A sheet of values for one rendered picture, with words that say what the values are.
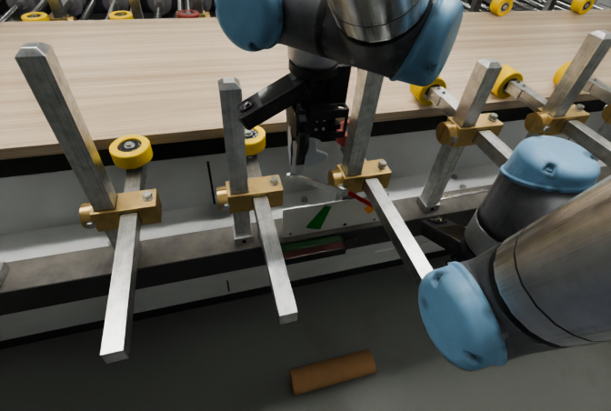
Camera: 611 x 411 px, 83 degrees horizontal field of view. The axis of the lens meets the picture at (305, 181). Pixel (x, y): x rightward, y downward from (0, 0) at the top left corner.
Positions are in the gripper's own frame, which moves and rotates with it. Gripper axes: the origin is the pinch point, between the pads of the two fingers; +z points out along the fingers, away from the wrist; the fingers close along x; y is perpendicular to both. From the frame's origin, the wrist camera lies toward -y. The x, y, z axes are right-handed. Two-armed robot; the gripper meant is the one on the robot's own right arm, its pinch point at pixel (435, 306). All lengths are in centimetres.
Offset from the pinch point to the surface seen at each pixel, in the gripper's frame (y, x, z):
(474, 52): -82, 62, -8
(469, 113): -30.0, 19.6, -18.0
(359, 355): -18, 7, 75
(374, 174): -29.5, 0.5, -4.5
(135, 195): -33, -49, -4
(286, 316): -3.1, -25.3, -2.1
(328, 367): -17, -5, 75
